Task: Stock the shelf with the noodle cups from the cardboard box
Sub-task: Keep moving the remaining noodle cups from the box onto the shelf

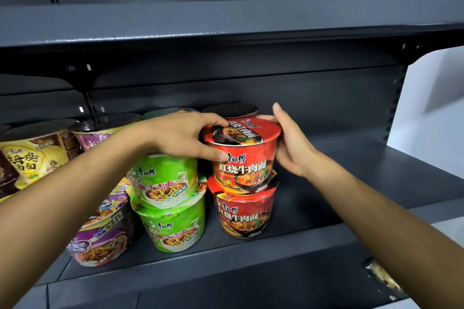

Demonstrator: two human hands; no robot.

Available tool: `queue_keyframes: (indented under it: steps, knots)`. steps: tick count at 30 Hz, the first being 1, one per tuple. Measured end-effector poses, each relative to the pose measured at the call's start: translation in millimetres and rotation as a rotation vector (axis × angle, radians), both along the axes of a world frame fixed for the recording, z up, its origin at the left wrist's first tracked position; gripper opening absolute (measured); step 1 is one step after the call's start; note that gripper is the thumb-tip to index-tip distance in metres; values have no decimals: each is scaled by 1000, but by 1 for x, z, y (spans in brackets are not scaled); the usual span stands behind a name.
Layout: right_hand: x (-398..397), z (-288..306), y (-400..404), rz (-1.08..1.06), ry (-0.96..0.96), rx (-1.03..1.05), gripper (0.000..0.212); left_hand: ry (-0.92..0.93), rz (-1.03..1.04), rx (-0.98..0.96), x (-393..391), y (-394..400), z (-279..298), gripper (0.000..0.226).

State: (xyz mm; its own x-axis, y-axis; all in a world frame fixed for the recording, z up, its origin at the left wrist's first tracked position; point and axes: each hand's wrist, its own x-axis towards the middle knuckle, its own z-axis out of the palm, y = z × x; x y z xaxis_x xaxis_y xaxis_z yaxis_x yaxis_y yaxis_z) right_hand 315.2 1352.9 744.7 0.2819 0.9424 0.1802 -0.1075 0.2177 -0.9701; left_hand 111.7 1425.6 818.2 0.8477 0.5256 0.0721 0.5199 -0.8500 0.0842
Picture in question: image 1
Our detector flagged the yellow noodle bowl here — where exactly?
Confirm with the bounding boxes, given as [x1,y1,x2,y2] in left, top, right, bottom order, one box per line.
[0,119,82,190]

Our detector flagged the purple cup noodle bowl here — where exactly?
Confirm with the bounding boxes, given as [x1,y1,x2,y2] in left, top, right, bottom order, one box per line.
[0,153,21,199]
[66,176,137,268]
[71,113,142,152]

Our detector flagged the red cup noodle bowl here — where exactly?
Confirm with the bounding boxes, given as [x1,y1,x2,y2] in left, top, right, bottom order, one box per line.
[201,117,283,196]
[207,171,279,239]
[201,102,259,119]

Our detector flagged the dark metal store shelving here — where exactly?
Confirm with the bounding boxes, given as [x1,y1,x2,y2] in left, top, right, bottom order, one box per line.
[0,0,464,309]

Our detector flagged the person's right hand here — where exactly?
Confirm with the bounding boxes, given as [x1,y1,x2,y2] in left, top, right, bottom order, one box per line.
[257,102,323,179]

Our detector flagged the person's right forearm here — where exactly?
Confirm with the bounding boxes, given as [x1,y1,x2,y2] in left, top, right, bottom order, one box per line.
[303,153,464,309]

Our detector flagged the person's left forearm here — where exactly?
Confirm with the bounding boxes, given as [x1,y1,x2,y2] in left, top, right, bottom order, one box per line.
[0,126,157,309]

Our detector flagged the person's left hand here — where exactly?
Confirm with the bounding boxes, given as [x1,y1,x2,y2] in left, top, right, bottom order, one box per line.
[143,110,230,163]

